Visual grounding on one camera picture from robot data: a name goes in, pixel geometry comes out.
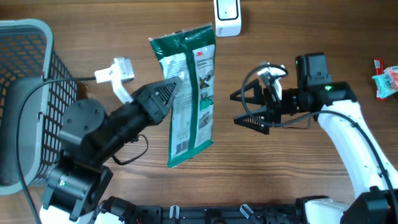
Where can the white wet wipes pack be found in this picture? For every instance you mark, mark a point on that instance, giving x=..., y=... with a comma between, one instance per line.
x=384, y=88

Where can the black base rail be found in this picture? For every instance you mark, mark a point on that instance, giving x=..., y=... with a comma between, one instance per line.
x=217, y=214

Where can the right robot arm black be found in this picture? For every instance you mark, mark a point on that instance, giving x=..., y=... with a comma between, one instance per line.
x=335, y=107

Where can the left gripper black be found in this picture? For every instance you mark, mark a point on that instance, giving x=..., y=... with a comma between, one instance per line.
x=151, y=103

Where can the pink tissue packet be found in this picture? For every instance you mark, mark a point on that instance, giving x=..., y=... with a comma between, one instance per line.
x=392, y=76

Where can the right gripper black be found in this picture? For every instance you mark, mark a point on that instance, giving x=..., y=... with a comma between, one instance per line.
x=272, y=109

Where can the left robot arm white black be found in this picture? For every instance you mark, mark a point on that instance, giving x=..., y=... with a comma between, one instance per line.
x=89, y=137

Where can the grey plastic lattice basket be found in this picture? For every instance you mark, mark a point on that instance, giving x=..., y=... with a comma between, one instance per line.
x=35, y=92

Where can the white barcode scanner box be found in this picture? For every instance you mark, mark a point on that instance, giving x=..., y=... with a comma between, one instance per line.
x=228, y=21

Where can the green 3M gloves packet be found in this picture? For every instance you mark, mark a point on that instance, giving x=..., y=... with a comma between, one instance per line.
x=190, y=55

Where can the red Nescafe stick sachet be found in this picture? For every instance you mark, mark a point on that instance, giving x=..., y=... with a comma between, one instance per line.
x=379, y=68

